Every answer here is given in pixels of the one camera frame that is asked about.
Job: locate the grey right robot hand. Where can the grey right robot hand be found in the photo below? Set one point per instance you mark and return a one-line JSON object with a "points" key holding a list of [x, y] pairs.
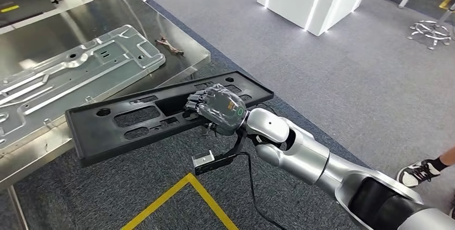
{"points": [[220, 111]]}

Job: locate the black plastic plate part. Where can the black plastic plate part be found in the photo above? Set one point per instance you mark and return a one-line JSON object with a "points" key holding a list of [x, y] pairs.
{"points": [[89, 139]]}

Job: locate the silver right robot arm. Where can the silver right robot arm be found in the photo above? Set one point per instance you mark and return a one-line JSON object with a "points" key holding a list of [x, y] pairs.
{"points": [[302, 153]]}

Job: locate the steel workbench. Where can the steel workbench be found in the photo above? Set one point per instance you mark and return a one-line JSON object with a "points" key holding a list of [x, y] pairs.
{"points": [[106, 15]]}

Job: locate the aluminium fixture plate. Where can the aluminium fixture plate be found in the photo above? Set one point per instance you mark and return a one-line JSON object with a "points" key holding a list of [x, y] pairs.
{"points": [[71, 79]]}

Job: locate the white table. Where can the white table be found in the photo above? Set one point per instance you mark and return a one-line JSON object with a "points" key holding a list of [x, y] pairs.
{"points": [[46, 11]]}

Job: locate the person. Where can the person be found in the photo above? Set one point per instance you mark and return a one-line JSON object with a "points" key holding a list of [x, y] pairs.
{"points": [[416, 173]]}

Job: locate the black stool with chrome base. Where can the black stool with chrome base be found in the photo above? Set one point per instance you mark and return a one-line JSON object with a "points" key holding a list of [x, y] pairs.
{"points": [[428, 31]]}

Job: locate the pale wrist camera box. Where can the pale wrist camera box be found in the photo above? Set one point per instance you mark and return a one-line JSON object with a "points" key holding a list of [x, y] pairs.
{"points": [[202, 159]]}

